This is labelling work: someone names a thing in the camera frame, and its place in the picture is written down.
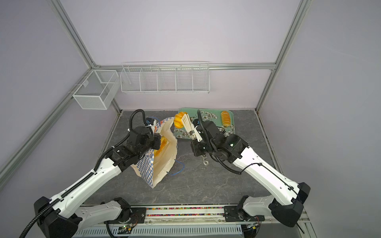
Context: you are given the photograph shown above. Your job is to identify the small yellow fake bread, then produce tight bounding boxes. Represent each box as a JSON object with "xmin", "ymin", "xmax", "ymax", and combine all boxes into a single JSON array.
[{"xmin": 153, "ymin": 136, "xmax": 168, "ymax": 158}]

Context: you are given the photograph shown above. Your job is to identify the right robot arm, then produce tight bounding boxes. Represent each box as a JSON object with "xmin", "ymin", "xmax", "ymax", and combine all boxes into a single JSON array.
[{"xmin": 190, "ymin": 111, "xmax": 311, "ymax": 228}]

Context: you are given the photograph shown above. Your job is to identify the aluminium frame posts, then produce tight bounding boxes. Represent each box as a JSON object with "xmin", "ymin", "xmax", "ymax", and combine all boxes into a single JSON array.
[{"xmin": 1, "ymin": 1, "xmax": 312, "ymax": 190}]

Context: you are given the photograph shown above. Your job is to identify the green floral tray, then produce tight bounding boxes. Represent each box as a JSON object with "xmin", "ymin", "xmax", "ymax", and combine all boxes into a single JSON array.
[{"xmin": 173, "ymin": 107, "xmax": 236, "ymax": 141}]

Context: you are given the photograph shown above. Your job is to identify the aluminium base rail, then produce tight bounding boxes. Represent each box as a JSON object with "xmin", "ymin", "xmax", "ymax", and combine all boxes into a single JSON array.
[{"xmin": 56, "ymin": 203, "xmax": 312, "ymax": 238}]

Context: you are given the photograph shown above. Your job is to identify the long white wire basket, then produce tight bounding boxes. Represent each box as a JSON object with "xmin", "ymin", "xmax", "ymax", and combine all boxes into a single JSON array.
[{"xmin": 120, "ymin": 61, "xmax": 210, "ymax": 94}]

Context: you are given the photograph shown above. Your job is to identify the blue checkered paper bag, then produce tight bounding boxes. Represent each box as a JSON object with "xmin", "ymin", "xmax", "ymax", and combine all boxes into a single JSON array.
[{"xmin": 132, "ymin": 117, "xmax": 178, "ymax": 188}]

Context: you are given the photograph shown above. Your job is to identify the orange round fake bread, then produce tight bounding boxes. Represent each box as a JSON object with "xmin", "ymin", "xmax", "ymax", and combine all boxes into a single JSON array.
[{"xmin": 174, "ymin": 112, "xmax": 187, "ymax": 129}]

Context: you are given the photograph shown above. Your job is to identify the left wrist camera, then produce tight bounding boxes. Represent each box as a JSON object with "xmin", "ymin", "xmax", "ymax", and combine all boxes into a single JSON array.
[{"xmin": 146, "ymin": 117, "xmax": 157, "ymax": 133}]

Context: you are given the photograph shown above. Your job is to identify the small white mesh basket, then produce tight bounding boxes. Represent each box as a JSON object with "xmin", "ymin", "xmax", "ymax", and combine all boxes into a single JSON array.
[{"xmin": 73, "ymin": 69, "xmax": 121, "ymax": 110}]

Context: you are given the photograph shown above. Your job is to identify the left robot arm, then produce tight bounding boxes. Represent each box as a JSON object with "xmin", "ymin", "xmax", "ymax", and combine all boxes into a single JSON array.
[{"xmin": 20, "ymin": 109, "xmax": 161, "ymax": 238}]

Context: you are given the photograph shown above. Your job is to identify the ridged yellow fake bread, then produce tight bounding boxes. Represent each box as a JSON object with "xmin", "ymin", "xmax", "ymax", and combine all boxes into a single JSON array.
[{"xmin": 221, "ymin": 111, "xmax": 231, "ymax": 127}]

